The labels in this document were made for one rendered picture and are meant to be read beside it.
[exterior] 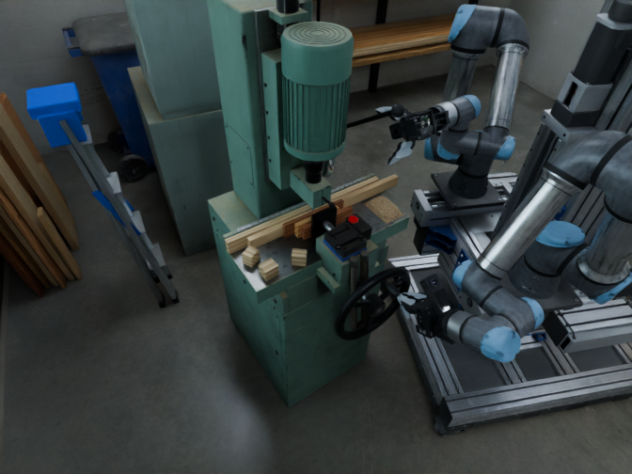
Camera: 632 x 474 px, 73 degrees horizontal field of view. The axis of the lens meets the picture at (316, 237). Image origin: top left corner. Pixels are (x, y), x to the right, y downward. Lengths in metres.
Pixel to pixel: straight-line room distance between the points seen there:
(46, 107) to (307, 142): 0.95
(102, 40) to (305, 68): 1.93
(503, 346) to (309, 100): 0.72
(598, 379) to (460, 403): 0.62
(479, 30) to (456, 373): 1.32
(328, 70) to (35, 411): 1.91
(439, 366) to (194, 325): 1.21
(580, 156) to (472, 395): 1.16
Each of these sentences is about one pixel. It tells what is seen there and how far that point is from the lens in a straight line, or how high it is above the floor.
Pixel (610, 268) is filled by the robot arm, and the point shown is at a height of 1.09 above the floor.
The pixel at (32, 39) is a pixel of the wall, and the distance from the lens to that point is 3.48.
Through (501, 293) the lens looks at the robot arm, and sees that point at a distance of 1.11.
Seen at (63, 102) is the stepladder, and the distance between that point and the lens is 1.74.
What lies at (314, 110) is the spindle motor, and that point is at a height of 1.35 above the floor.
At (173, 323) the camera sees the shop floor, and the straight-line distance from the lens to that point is 2.34.
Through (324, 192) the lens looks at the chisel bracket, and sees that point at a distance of 1.31.
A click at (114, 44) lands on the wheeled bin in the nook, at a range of 2.83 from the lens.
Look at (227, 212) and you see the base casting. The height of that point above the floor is 0.80.
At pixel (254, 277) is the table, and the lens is 1.27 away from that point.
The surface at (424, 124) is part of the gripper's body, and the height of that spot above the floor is 1.28.
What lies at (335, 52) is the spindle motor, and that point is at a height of 1.49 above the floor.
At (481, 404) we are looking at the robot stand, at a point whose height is 0.23.
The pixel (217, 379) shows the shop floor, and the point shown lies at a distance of 2.13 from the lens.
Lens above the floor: 1.87
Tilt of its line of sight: 45 degrees down
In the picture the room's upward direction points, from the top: 2 degrees clockwise
